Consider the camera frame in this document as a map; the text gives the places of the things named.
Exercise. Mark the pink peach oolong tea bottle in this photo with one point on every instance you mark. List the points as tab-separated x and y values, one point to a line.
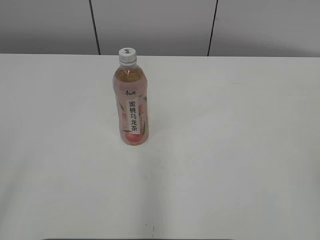
130	88

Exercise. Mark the white bottle cap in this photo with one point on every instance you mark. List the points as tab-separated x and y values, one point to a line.
127	55

